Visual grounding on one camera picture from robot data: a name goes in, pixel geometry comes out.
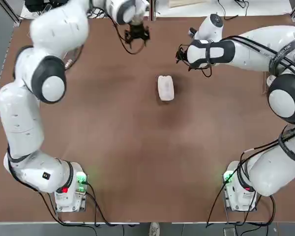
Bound black left base cable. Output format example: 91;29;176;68
85;181;141;228

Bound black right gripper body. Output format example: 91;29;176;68
176;44;189;65

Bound clear stepped bottle shelf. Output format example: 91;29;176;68
260;70;272;95

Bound black cable with silver connector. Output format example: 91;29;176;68
63;43;86;72

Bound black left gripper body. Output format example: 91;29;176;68
126;24;148;39

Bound black right base cable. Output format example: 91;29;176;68
206;147;277;228

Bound black base cable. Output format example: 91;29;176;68
206;147;277;228
85;181;141;228

